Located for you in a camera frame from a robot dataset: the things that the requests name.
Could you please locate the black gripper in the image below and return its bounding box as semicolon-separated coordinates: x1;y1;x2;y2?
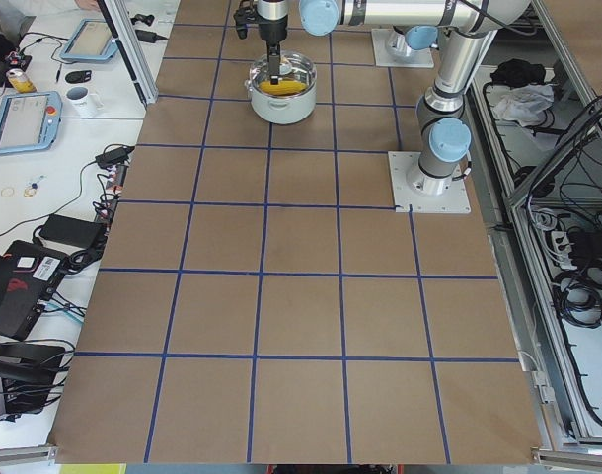
257;0;288;84
233;0;257;40

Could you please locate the yellow corn cob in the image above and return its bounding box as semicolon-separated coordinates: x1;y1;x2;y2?
258;79;307;97

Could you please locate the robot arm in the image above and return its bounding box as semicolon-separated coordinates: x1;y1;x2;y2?
299;1;528;196

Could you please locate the pale green electric pot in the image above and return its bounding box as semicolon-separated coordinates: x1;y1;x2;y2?
245;50;317;124

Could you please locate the far blue teach pendant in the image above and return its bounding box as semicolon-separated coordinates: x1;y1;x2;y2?
60;19;118;62

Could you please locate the blue teach pendant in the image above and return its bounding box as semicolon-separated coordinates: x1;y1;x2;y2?
0;91;62;155
60;19;118;62

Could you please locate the black computer mouse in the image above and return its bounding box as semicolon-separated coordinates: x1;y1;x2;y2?
65;70;92;84

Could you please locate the black power adapter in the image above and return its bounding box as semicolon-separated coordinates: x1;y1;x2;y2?
95;145;135;169

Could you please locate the white mug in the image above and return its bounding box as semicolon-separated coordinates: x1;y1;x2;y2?
66;86;104;119

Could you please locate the power strip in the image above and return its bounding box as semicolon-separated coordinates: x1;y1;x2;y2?
93;163;129;224

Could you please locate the near blue teach pendant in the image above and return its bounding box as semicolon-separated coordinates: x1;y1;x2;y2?
0;91;62;155

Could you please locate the black cloth bundle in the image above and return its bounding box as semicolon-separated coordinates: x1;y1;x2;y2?
490;58;546;88

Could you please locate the white crumpled cloth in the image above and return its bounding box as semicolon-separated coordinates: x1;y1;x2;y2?
492;85;554;126

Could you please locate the black power brick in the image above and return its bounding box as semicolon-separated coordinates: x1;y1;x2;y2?
38;214;106;249

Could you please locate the black device box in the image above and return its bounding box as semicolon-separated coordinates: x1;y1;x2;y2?
0;342;70;421

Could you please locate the aluminium frame post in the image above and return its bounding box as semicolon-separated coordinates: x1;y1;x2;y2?
98;0;158;107

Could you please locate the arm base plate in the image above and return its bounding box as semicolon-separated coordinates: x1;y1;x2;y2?
388;151;471;214
371;26;438;68

